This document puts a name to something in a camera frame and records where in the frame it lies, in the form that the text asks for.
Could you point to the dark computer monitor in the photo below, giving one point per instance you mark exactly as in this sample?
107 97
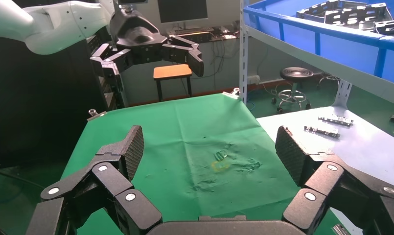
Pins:
183 9

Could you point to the white metal shelf rack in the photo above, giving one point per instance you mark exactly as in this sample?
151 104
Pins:
313 60

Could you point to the wooden seat stool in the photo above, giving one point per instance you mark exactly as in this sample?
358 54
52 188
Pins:
172 71

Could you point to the rolling stool base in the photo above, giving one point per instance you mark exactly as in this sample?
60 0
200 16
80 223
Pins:
295 74

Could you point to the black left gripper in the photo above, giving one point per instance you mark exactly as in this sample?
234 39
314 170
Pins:
135 35

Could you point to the blue plastic bin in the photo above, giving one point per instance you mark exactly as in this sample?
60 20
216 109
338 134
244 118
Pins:
346 52

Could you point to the white power strip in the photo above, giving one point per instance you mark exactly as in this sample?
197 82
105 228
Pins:
253 80

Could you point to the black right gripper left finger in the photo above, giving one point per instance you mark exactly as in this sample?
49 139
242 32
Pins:
112 176

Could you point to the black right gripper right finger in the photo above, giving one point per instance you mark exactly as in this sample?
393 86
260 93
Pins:
329 181

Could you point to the cluttered work desk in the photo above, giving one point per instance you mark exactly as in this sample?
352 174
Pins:
200 35

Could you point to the silver binder clip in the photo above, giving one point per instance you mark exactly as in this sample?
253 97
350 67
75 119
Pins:
94 114
340 231
232 93

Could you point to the green table cloth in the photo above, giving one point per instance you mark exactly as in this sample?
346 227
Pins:
190 129

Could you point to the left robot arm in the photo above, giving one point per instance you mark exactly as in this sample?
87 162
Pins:
54 29

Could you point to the silver metal rail part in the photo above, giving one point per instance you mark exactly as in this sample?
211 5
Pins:
336 120
321 131

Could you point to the silver sheet metal bracket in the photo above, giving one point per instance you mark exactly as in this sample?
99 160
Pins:
355 16
313 11
391 27

